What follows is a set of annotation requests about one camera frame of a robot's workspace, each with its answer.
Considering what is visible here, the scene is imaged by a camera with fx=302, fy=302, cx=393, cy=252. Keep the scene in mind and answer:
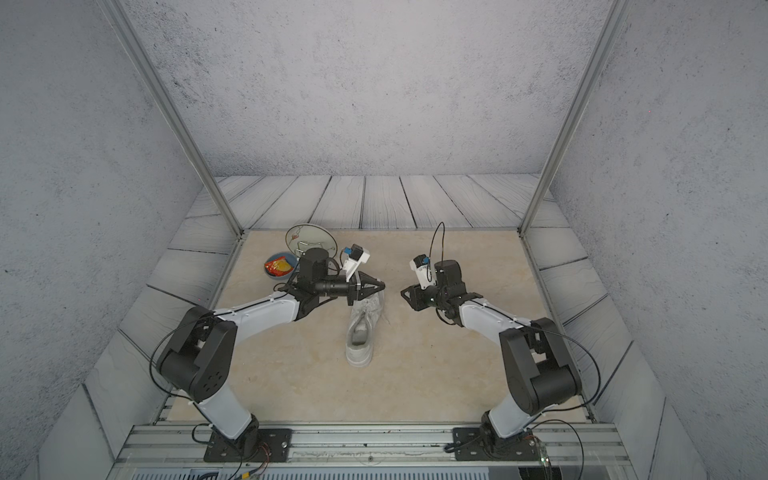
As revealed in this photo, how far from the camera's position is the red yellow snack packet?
107 centimetres

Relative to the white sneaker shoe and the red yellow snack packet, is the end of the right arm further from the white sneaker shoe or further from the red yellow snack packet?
the red yellow snack packet

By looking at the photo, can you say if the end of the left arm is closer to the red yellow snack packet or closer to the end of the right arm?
the end of the right arm

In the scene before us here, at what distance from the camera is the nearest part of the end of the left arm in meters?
0.76

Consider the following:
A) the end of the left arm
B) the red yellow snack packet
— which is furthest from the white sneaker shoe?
the red yellow snack packet

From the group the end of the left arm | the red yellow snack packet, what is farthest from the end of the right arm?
the red yellow snack packet

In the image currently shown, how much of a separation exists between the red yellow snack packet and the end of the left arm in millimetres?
386

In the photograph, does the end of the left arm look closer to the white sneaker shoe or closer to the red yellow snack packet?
the white sneaker shoe
